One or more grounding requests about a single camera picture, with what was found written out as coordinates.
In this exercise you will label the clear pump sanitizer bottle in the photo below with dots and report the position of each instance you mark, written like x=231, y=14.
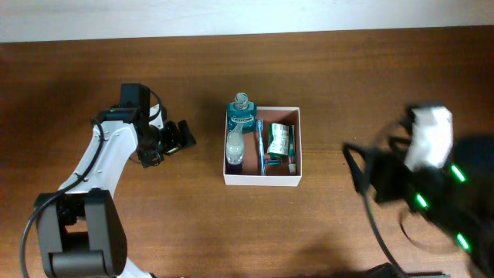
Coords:
x=235, y=150

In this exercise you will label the white cardboard box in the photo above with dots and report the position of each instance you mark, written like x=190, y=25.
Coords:
x=275, y=175

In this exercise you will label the blue disposable razor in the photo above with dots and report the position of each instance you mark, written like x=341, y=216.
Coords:
x=273, y=162

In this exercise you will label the teal mouthwash bottle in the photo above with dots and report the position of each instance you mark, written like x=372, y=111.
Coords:
x=241, y=111

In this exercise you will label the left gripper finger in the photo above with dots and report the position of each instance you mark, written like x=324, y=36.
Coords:
x=170, y=138
x=187, y=138

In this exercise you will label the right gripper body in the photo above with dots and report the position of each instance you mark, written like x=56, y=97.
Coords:
x=393, y=169

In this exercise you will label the green white soap packet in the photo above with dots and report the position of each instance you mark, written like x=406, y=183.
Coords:
x=278, y=145

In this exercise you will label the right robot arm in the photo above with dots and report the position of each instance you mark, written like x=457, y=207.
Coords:
x=449, y=184

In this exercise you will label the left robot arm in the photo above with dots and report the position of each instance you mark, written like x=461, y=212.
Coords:
x=78, y=227

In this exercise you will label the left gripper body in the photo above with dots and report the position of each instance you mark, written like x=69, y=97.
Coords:
x=151, y=145

